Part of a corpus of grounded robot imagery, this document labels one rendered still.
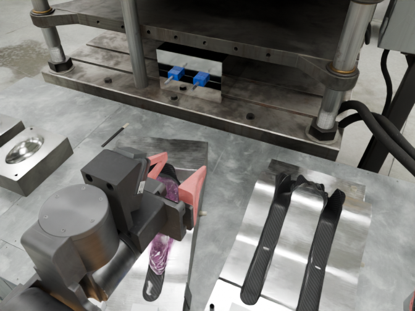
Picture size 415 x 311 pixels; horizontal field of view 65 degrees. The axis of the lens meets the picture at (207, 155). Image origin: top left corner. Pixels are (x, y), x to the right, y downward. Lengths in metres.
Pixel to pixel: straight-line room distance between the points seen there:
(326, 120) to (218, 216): 0.50
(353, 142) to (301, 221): 1.79
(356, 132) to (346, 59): 1.62
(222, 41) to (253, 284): 0.80
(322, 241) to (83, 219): 0.58
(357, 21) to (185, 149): 0.56
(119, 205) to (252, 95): 1.09
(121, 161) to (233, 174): 0.70
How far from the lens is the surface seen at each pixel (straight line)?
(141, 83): 1.40
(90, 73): 1.58
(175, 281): 0.74
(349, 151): 2.44
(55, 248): 0.29
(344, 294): 0.75
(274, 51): 1.14
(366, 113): 1.10
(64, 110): 1.35
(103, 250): 0.32
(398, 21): 1.14
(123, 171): 0.31
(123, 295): 0.75
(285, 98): 1.37
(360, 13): 0.99
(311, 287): 0.74
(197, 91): 1.32
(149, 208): 0.37
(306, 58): 1.11
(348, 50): 1.03
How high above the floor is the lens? 1.52
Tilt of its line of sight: 44 degrees down
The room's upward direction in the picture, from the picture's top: straight up
